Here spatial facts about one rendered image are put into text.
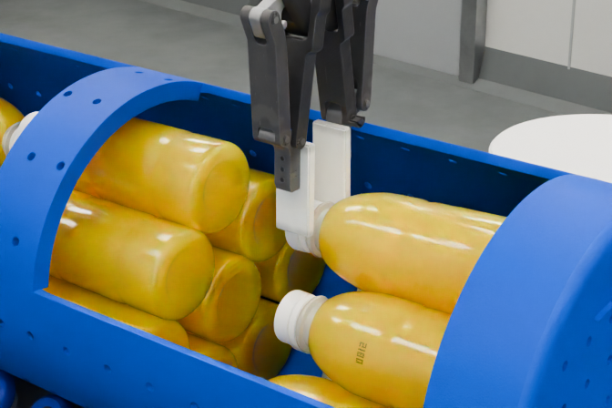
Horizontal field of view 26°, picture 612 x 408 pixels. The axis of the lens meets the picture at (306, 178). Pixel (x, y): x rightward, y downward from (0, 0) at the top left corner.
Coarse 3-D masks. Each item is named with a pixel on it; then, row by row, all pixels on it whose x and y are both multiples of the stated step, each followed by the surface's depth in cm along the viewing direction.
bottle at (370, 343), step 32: (320, 320) 90; (352, 320) 88; (384, 320) 87; (416, 320) 87; (448, 320) 87; (320, 352) 90; (352, 352) 88; (384, 352) 86; (416, 352) 85; (352, 384) 89; (384, 384) 87; (416, 384) 85
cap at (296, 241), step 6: (318, 204) 97; (288, 234) 97; (294, 234) 96; (288, 240) 97; (294, 240) 96; (300, 240) 96; (306, 240) 96; (294, 246) 97; (300, 246) 96; (306, 246) 96
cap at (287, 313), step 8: (288, 296) 94; (296, 296) 94; (304, 296) 94; (312, 296) 94; (280, 304) 93; (288, 304) 93; (296, 304) 93; (304, 304) 93; (280, 312) 93; (288, 312) 93; (296, 312) 93; (280, 320) 93; (288, 320) 93; (296, 320) 93; (280, 328) 93; (288, 328) 93; (280, 336) 94; (288, 336) 93; (296, 344) 94
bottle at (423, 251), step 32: (384, 192) 94; (320, 224) 95; (352, 224) 92; (384, 224) 90; (416, 224) 89; (448, 224) 88; (480, 224) 87; (320, 256) 97; (352, 256) 91; (384, 256) 90; (416, 256) 88; (448, 256) 87; (384, 288) 91; (416, 288) 89; (448, 288) 87
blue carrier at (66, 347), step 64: (0, 64) 134; (64, 64) 124; (64, 128) 101; (192, 128) 121; (384, 128) 99; (0, 192) 101; (64, 192) 99; (448, 192) 105; (512, 192) 100; (576, 192) 84; (0, 256) 100; (512, 256) 80; (576, 256) 78; (0, 320) 103; (64, 320) 97; (512, 320) 77; (576, 320) 78; (64, 384) 102; (128, 384) 95; (192, 384) 90; (256, 384) 87; (448, 384) 78; (512, 384) 76; (576, 384) 80
